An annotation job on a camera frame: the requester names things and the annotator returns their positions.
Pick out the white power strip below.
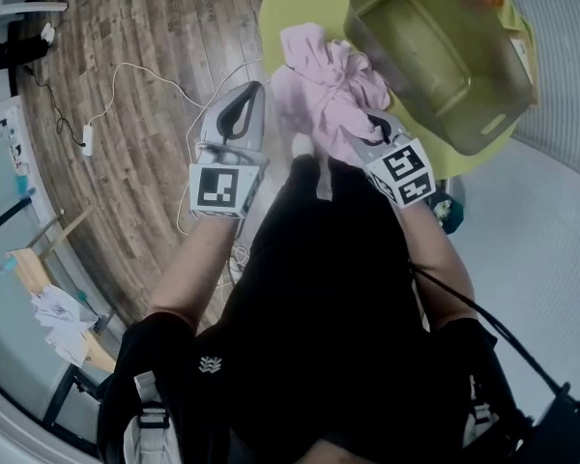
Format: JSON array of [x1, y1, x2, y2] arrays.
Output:
[[80, 124, 96, 158]]

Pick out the wooden tray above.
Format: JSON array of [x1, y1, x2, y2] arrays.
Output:
[[505, 12, 540, 108]]

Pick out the clear plastic tub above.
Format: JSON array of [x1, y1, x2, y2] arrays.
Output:
[[342, 0, 537, 157]]

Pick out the person's left forearm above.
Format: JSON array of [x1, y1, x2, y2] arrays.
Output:
[[149, 215, 241, 328]]

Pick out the round yellow-green table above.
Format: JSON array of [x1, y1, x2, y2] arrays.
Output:
[[258, 0, 533, 181]]

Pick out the pink clothes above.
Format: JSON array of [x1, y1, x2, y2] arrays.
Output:
[[270, 22, 392, 202]]

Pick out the person's black clothed torso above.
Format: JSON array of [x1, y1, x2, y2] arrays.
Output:
[[96, 155, 518, 464]]

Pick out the curved wooden desk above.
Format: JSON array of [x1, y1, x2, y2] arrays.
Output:
[[7, 208, 117, 374]]

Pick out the thin black floor cable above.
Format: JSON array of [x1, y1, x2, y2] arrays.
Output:
[[23, 65, 86, 147]]

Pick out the pile of white papers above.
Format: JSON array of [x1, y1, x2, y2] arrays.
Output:
[[30, 282, 101, 369]]

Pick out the person's right forearm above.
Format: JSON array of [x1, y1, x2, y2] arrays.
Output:
[[391, 200, 478, 331]]

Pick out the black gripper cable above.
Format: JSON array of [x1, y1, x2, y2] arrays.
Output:
[[408, 258, 569, 400]]

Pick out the teal trash bin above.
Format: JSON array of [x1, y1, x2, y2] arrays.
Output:
[[429, 179, 465, 235]]

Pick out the person's white shoe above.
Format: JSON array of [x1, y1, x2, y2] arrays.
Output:
[[291, 132, 315, 159]]

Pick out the white bag strap with buckle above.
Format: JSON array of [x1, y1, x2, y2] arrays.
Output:
[[123, 370, 180, 464]]

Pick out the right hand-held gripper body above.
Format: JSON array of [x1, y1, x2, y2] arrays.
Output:
[[365, 135, 437, 210]]

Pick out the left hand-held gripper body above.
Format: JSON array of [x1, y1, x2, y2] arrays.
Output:
[[188, 142, 271, 220]]

